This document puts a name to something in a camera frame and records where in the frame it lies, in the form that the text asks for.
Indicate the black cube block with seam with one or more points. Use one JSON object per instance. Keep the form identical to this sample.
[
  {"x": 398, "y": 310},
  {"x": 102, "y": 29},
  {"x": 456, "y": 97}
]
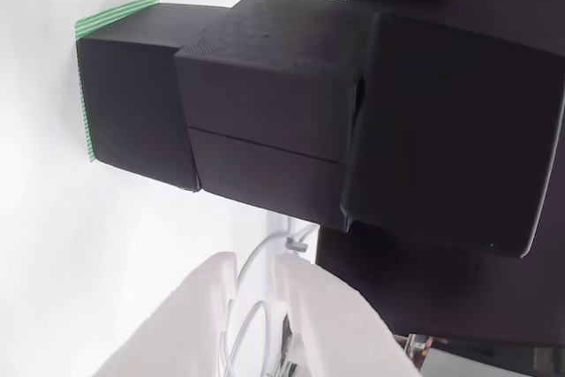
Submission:
[{"x": 273, "y": 107}]

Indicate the large black panel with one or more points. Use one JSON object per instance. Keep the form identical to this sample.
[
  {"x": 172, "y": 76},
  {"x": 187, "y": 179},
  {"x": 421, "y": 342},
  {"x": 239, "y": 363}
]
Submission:
[{"x": 441, "y": 297}]

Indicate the grey box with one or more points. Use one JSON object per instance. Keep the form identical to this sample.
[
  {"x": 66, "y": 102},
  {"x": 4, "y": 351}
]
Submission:
[{"x": 485, "y": 364}]

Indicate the green striped square marker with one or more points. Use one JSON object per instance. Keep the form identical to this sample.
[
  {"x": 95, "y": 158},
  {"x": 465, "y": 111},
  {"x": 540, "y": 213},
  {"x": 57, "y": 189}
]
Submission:
[{"x": 115, "y": 15}]

